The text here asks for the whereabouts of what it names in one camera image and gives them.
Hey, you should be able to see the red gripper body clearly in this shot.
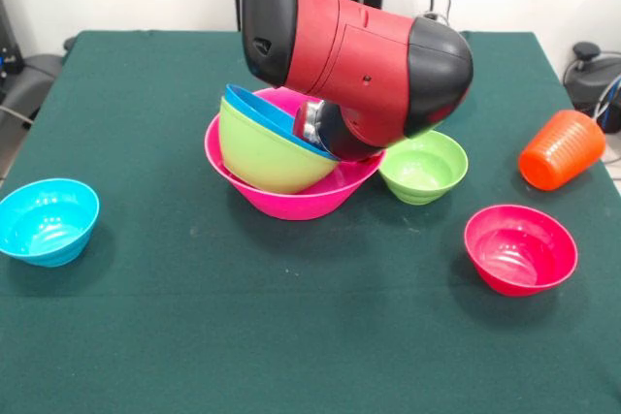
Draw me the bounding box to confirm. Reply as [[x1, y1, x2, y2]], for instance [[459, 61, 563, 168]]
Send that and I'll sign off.
[[293, 98, 329, 149]]

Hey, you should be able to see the large blue bowl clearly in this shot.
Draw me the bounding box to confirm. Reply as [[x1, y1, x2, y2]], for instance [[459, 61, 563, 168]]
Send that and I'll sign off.
[[224, 83, 341, 163]]

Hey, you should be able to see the large green bowl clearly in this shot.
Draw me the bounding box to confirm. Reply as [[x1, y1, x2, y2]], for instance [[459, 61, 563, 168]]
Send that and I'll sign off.
[[219, 96, 341, 195]]

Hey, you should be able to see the large pink bowl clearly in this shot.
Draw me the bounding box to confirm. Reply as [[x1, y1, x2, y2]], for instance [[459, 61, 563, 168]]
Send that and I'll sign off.
[[204, 87, 387, 221]]

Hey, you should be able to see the small green bowl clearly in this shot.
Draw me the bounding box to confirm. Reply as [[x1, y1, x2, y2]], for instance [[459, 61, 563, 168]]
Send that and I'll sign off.
[[378, 130, 470, 207]]

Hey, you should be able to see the dark green table cloth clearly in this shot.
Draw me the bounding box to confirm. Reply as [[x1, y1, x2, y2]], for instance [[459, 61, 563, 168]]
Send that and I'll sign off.
[[0, 30, 621, 414]]

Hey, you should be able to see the small red-pink bowl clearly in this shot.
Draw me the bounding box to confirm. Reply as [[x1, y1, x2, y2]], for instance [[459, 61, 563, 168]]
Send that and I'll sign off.
[[463, 204, 579, 298]]

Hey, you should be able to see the orange cup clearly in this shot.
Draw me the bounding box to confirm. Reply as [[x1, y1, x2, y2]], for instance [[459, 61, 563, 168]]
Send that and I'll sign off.
[[518, 110, 607, 192]]

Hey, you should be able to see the small light blue bowl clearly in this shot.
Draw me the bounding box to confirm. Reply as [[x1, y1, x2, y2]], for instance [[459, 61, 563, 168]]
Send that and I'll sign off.
[[0, 177, 101, 269]]

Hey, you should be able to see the black wheel base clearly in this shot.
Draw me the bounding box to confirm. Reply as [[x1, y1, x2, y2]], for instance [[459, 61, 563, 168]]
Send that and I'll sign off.
[[0, 36, 79, 143], [566, 42, 621, 134]]

